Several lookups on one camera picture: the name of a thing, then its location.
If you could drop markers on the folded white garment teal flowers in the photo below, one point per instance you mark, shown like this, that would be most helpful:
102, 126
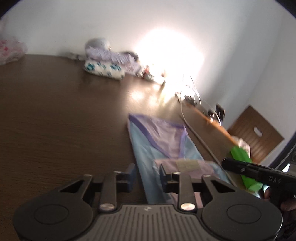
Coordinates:
101, 68

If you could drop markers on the folded pink floral garment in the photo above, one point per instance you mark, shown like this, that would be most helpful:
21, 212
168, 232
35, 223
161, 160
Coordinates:
108, 55

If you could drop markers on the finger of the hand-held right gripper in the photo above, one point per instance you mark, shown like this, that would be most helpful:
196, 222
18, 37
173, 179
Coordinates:
240, 168

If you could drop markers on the black phone mount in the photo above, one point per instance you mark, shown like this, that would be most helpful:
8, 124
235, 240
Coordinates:
211, 114

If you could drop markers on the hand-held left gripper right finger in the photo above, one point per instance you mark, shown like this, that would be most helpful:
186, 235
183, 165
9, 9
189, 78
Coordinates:
163, 178

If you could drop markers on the wooden chair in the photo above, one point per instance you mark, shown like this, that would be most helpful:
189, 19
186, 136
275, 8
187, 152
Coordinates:
266, 146

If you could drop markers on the clear plastic bag red print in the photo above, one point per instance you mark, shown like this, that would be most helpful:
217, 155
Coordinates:
11, 51

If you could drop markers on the green plastic board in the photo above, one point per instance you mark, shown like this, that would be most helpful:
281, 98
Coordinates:
240, 155

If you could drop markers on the white round device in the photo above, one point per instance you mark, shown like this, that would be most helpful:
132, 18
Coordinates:
98, 42

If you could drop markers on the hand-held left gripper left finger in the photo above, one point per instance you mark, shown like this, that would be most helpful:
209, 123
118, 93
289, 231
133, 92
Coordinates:
131, 177

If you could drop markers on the pink and blue mesh garment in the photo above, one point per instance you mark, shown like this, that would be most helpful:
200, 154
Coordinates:
150, 148

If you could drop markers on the person's right hand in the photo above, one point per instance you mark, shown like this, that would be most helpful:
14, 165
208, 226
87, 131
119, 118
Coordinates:
289, 208

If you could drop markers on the white fluffy cloth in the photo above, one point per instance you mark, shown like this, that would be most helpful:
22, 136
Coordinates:
242, 142

